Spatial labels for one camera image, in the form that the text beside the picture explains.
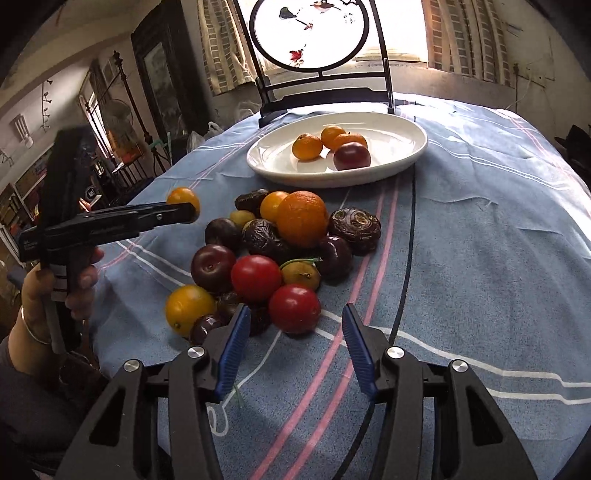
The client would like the white oval plate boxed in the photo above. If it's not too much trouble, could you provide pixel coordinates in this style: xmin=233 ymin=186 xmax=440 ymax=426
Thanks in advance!
xmin=246 ymin=112 xmax=428 ymax=189

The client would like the yellow orange citrus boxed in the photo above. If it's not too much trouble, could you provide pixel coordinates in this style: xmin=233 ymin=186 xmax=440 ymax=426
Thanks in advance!
xmin=292 ymin=133 xmax=324 ymax=161

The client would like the dark brown mangosteen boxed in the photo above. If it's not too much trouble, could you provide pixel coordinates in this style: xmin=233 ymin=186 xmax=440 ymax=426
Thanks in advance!
xmin=328 ymin=208 xmax=382 ymax=256

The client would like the wall shelf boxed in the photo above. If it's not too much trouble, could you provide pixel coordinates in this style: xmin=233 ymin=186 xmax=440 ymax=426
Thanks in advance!
xmin=0 ymin=152 xmax=51 ymax=232

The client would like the small dark plum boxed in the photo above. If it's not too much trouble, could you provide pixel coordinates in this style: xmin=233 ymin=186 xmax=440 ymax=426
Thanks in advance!
xmin=248 ymin=302 xmax=273 ymax=337
xmin=216 ymin=291 xmax=243 ymax=324
xmin=189 ymin=313 xmax=227 ymax=346

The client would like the small orange citrus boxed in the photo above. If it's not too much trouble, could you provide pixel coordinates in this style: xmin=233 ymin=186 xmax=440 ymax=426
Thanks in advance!
xmin=320 ymin=125 xmax=347 ymax=151
xmin=259 ymin=191 xmax=291 ymax=224

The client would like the black iron rack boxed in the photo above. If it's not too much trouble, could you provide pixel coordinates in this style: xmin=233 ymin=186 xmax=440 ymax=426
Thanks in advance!
xmin=85 ymin=50 xmax=169 ymax=178

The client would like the dark wooden cabinet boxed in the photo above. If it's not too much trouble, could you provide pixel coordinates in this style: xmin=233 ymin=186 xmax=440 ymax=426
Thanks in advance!
xmin=130 ymin=9 xmax=200 ymax=139

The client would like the large yellow citrus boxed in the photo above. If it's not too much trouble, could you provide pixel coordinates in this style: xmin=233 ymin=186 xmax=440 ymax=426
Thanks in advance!
xmin=165 ymin=285 xmax=218 ymax=339

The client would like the large textured orange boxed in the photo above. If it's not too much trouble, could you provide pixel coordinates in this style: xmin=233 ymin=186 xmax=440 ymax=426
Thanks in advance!
xmin=276 ymin=190 xmax=329 ymax=250

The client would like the dark cloth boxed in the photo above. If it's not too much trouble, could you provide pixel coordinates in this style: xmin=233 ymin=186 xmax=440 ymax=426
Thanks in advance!
xmin=554 ymin=124 xmax=591 ymax=171

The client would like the wrinkled dark passion fruit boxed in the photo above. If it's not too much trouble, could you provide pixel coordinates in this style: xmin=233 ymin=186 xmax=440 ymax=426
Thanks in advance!
xmin=235 ymin=189 xmax=271 ymax=217

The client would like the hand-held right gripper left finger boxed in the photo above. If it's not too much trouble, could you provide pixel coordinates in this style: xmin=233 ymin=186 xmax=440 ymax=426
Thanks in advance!
xmin=55 ymin=303 xmax=252 ymax=480

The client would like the silver bracelet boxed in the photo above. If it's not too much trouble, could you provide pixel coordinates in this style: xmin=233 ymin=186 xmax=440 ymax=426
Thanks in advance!
xmin=19 ymin=305 xmax=51 ymax=346

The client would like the white wall light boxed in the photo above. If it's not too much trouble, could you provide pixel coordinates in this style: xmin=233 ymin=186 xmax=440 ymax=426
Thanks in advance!
xmin=10 ymin=114 xmax=34 ymax=149

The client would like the plaid curtain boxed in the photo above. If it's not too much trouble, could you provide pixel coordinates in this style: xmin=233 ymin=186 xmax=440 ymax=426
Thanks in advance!
xmin=198 ymin=0 xmax=259 ymax=96
xmin=425 ymin=0 xmax=514 ymax=87

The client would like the large dark red plum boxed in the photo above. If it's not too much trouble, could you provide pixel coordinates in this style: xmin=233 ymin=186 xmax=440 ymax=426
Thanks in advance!
xmin=333 ymin=142 xmax=372 ymax=171

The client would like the person's left forearm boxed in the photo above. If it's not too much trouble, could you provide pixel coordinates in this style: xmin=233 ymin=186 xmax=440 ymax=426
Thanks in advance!
xmin=0 ymin=318 xmax=63 ymax=376

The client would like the person's left hand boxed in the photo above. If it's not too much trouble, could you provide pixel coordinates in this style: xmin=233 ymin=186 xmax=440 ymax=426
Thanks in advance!
xmin=22 ymin=248 xmax=105 ymax=325

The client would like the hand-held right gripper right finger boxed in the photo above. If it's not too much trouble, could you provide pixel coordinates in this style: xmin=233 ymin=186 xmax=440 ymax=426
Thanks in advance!
xmin=341 ymin=303 xmax=539 ymax=480

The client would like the orange mandarin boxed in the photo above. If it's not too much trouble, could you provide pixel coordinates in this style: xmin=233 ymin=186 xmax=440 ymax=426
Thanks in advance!
xmin=333 ymin=132 xmax=369 ymax=151

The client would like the blue striped tablecloth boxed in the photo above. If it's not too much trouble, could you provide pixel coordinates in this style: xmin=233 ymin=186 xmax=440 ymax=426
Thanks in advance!
xmin=88 ymin=92 xmax=591 ymax=480

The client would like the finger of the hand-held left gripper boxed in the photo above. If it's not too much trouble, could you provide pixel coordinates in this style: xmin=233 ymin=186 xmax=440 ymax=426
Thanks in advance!
xmin=83 ymin=202 xmax=200 ymax=241

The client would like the yellow green fruit with stem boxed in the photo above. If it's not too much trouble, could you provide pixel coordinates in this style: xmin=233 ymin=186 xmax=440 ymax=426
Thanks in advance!
xmin=279 ymin=257 xmax=322 ymax=291

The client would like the large wrinkled passion fruit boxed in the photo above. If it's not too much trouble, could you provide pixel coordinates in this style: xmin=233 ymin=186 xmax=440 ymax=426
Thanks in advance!
xmin=241 ymin=218 xmax=296 ymax=264

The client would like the dark purple plum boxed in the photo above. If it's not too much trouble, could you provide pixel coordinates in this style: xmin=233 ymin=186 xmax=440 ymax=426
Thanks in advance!
xmin=204 ymin=218 xmax=243 ymax=252
xmin=316 ymin=235 xmax=354 ymax=281

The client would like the white wall cable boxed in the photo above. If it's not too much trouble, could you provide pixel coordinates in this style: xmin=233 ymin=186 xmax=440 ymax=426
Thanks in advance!
xmin=505 ymin=62 xmax=536 ymax=112

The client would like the black chair with round panel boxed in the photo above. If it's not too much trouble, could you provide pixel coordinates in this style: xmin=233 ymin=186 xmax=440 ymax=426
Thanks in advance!
xmin=231 ymin=0 xmax=398 ymax=129

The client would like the small yellow citrus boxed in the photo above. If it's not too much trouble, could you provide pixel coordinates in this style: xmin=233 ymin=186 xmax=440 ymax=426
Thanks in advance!
xmin=166 ymin=186 xmax=201 ymax=217

